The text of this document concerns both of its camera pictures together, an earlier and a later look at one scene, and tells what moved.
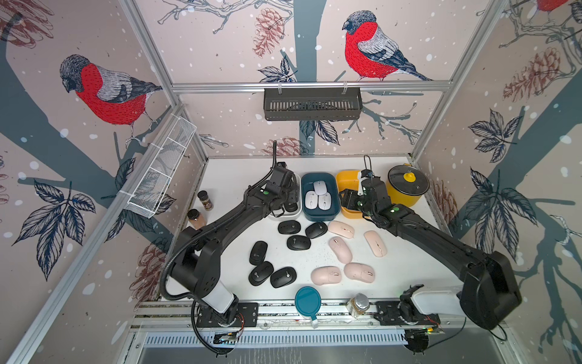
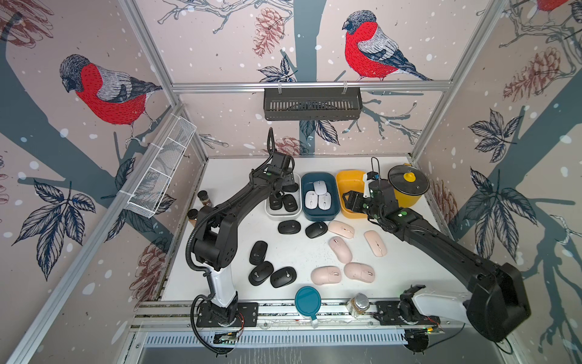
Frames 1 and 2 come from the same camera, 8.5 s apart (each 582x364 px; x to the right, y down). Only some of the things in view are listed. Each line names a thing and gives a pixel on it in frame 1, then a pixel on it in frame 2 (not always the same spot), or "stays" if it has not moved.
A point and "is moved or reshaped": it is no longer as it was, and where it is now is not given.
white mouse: x=311 y=199 stays
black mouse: x=258 y=252 stays
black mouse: x=290 y=206 is moved or reshaped
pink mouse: x=340 y=249 stays
